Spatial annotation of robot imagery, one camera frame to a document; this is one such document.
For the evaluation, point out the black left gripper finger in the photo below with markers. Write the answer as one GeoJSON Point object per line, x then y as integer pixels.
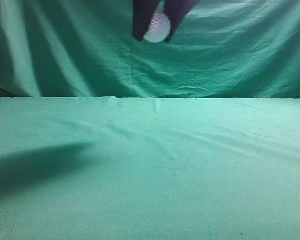
{"type": "Point", "coordinates": [176, 11]}

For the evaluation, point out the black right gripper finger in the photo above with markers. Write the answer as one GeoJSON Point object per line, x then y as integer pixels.
{"type": "Point", "coordinates": [143, 11]}

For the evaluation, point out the white dimpled golf ball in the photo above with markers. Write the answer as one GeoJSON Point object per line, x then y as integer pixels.
{"type": "Point", "coordinates": [159, 28]}

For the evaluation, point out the green backdrop cloth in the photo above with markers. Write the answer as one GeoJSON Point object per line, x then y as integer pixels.
{"type": "Point", "coordinates": [85, 48]}

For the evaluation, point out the green table cloth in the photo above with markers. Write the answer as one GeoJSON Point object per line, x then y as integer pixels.
{"type": "Point", "coordinates": [149, 169]}

